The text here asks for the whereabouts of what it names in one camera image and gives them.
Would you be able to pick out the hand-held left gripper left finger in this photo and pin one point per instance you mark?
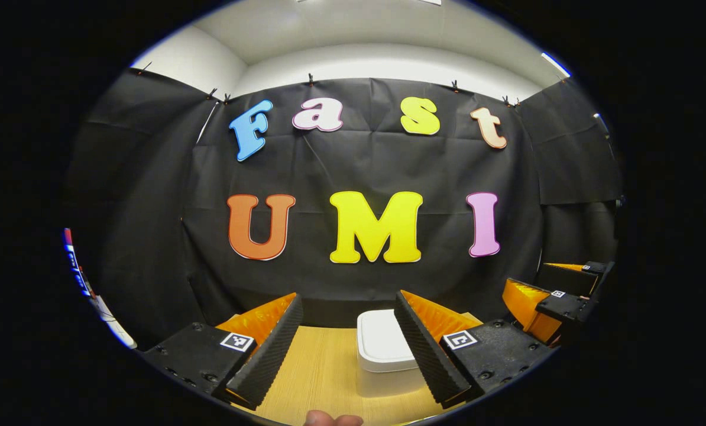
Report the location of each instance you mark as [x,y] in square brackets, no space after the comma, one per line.
[270,355]

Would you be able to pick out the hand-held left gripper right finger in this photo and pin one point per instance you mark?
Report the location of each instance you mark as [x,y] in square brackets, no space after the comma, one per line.
[424,355]

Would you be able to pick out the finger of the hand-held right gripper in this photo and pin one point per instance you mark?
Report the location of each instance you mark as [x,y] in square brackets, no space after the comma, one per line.
[566,278]
[527,305]

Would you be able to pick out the white desktop garbage bin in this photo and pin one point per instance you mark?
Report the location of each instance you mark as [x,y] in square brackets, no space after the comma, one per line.
[382,343]

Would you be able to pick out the white side desk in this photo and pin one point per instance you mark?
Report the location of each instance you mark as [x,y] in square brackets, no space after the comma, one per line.
[113,325]

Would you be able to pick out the computer monitor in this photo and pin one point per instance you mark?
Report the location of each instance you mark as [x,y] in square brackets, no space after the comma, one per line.
[75,266]

